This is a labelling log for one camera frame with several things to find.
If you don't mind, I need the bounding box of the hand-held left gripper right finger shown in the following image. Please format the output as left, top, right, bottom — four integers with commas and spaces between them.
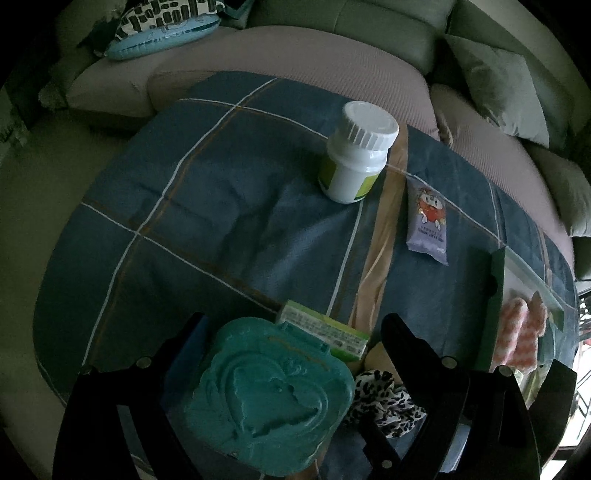
362, 314, 543, 480

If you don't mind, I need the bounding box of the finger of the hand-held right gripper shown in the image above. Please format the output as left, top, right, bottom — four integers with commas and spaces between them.
525, 359, 579, 462

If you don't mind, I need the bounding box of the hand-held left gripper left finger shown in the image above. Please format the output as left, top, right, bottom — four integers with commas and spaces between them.
53, 311, 222, 480

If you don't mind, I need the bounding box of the pink white striped cloth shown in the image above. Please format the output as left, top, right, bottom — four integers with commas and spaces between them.
492, 295, 548, 370

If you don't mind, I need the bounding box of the teal embossed plastic case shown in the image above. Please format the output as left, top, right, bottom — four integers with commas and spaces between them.
185, 316, 356, 476

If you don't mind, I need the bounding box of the green-rimmed white tray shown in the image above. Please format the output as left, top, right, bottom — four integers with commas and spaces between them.
475, 247, 566, 402

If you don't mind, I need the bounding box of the leopard print scrunchie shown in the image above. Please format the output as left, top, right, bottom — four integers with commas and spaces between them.
344, 369, 428, 439

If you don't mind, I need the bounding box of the green paper box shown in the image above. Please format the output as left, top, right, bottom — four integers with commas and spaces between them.
276, 300, 371, 361

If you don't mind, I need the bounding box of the blue plaid blanket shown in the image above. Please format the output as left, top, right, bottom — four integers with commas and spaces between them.
34, 71, 580, 480

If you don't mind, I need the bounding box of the purple cartoon wipes packet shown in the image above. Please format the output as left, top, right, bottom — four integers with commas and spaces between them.
406, 178, 450, 266

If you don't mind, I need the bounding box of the white plastic bottle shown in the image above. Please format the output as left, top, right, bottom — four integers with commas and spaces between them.
318, 102, 400, 205

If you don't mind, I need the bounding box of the grey-green throw pillow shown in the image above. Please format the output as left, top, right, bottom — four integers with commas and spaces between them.
524, 143, 591, 238
445, 34, 568, 148

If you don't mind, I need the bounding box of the blue patterned pillow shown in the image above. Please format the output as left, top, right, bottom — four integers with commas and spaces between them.
106, 0, 227, 61

